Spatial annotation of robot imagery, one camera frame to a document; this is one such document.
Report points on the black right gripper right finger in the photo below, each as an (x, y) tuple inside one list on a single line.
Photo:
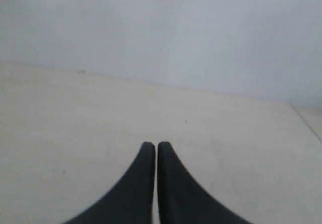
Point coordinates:
[(181, 199)]

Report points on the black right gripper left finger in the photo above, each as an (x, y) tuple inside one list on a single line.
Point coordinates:
[(130, 200)]

